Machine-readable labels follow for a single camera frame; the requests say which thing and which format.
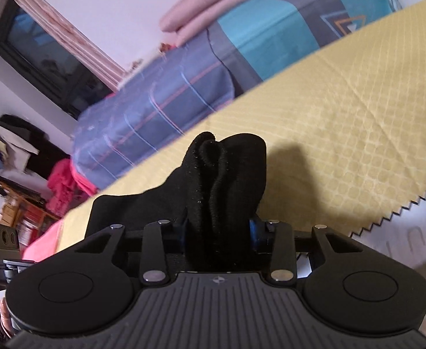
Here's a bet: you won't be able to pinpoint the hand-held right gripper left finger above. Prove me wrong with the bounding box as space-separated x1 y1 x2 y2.
73 206 189 287

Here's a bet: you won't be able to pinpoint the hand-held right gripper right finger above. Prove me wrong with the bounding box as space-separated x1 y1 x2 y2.
248 217 365 283

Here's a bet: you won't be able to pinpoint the black pants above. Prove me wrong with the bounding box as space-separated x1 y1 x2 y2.
87 131 269 274

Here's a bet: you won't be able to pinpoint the person's left hand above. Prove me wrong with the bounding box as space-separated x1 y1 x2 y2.
0 296 17 336

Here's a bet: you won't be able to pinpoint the wooden shelf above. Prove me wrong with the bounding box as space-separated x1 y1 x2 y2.
0 172 60 250

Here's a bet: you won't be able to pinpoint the red ruffled cloth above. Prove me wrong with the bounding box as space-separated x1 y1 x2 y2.
46 157 100 219

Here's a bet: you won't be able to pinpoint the pile of hanging clothes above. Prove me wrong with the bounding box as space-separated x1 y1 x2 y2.
0 113 72 182

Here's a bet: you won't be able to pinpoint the yellow quilted cloth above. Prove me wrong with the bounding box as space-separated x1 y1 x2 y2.
55 0 426 259

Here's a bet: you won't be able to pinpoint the white bed sheet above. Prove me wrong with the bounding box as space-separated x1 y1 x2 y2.
349 180 426 339

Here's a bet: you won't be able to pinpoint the blue plaid and teal quilt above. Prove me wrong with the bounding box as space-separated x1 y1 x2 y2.
69 0 404 191

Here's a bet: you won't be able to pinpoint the dark window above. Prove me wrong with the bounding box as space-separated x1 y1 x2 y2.
0 0 115 121

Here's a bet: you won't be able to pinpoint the pink curtain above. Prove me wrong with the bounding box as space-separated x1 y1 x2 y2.
6 0 127 92

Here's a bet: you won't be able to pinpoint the pale pink folded blanket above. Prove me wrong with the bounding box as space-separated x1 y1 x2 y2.
159 0 252 33
175 0 261 46

